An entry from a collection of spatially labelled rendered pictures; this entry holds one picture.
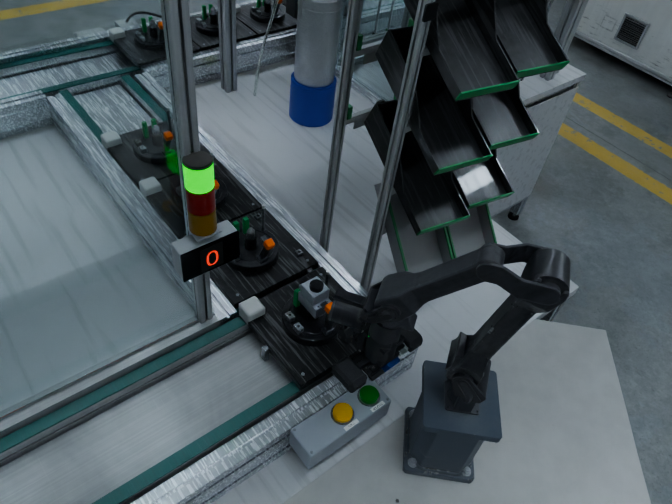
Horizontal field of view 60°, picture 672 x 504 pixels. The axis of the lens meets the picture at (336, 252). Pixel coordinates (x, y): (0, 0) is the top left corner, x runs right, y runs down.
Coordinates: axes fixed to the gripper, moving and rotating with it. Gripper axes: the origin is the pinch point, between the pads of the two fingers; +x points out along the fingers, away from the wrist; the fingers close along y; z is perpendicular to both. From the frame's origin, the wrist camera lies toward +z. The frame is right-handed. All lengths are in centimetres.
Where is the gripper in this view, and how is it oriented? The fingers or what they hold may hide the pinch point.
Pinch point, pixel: (374, 369)
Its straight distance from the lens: 115.2
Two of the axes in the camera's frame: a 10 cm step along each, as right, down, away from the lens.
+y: -7.6, 4.0, -5.0
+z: -6.4, -6.0, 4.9
